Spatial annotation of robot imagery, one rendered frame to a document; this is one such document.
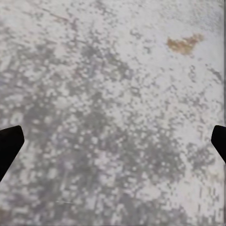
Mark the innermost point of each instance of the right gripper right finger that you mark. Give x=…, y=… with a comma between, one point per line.
x=218, y=139

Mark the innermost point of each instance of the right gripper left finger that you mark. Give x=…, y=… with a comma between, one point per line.
x=11, y=141

